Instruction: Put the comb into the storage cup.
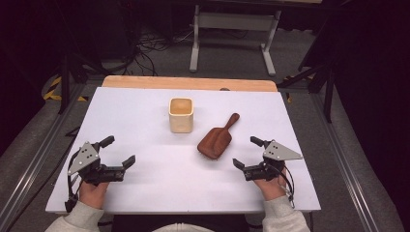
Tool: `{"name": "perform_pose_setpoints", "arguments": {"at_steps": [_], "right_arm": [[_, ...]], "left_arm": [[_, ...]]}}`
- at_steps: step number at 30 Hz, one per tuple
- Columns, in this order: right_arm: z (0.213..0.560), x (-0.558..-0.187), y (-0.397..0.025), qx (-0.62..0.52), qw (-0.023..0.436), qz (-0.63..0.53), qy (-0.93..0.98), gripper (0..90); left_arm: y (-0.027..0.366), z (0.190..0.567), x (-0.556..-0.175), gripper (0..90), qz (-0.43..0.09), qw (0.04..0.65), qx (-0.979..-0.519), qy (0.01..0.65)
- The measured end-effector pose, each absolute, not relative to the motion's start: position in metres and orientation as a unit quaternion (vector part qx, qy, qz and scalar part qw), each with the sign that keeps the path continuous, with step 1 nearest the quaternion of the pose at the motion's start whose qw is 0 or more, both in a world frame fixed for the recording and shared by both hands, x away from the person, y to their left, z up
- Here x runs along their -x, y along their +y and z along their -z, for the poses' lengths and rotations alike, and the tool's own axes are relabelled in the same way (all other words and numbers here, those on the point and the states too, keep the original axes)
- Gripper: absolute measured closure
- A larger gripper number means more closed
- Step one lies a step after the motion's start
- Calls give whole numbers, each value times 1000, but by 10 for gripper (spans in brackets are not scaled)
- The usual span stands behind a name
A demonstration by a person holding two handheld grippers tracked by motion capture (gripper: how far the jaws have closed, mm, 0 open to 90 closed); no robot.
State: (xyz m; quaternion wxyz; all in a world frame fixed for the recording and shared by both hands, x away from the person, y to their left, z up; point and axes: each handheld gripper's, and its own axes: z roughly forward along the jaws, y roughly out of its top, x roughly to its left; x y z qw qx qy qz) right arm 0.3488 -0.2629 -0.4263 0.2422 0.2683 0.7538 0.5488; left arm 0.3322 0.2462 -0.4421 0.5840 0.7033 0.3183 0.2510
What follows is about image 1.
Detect wooden board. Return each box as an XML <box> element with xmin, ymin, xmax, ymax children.
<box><xmin>102</xmin><ymin>74</ymin><xmax>278</xmax><ymax>93</ymax></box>

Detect person's right hand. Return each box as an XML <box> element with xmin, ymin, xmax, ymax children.
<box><xmin>253</xmin><ymin>175</ymin><xmax>288</xmax><ymax>202</ymax></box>

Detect person's torso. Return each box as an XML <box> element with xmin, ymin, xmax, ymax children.
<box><xmin>110</xmin><ymin>214</ymin><xmax>251</xmax><ymax>232</ymax></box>

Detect aluminium rail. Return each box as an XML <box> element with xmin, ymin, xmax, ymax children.
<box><xmin>308</xmin><ymin>92</ymin><xmax>381</xmax><ymax>232</ymax></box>
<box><xmin>0</xmin><ymin>82</ymin><xmax>87</xmax><ymax>232</ymax></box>

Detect black floor cables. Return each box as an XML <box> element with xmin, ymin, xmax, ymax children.
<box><xmin>105</xmin><ymin>27</ymin><xmax>195</xmax><ymax>77</ymax></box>

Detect cream square cup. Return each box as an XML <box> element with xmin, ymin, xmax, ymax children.
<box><xmin>168</xmin><ymin>97</ymin><xmax>195</xmax><ymax>134</ymax></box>

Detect person's left hand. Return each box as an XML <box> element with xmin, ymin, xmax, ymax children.
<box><xmin>78</xmin><ymin>180</ymin><xmax>110</xmax><ymax>210</ymax></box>

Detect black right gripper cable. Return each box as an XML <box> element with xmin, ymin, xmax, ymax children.
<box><xmin>266</xmin><ymin>161</ymin><xmax>296</xmax><ymax>210</ymax></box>

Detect brown wooden scoop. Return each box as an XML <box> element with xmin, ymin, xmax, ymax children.
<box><xmin>196</xmin><ymin>112</ymin><xmax>241</xmax><ymax>160</ymax></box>

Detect yellow black hazard tape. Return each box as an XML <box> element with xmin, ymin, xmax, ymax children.
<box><xmin>43</xmin><ymin>74</ymin><xmax>89</xmax><ymax>102</ymax></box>

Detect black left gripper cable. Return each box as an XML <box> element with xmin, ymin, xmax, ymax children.
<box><xmin>64</xmin><ymin>150</ymin><xmax>82</xmax><ymax>214</ymax></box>

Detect black metal stand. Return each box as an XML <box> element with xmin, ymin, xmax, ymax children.
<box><xmin>57</xmin><ymin>52</ymin><xmax>109</xmax><ymax>116</ymax></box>
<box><xmin>277</xmin><ymin>60</ymin><xmax>337</xmax><ymax>124</ymax></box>

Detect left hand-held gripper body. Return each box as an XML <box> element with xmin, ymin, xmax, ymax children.
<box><xmin>67</xmin><ymin>140</ymin><xmax>127</xmax><ymax>187</ymax></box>

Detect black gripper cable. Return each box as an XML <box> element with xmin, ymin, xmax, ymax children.
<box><xmin>266</xmin><ymin>161</ymin><xmax>296</xmax><ymax>210</ymax></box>
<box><xmin>64</xmin><ymin>150</ymin><xmax>82</xmax><ymax>214</ymax></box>

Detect white metal stand frame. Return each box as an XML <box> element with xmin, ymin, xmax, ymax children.
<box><xmin>189</xmin><ymin>4</ymin><xmax>282</xmax><ymax>77</ymax></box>

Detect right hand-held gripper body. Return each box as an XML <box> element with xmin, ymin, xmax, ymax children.
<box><xmin>243</xmin><ymin>139</ymin><xmax>304</xmax><ymax>182</ymax></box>

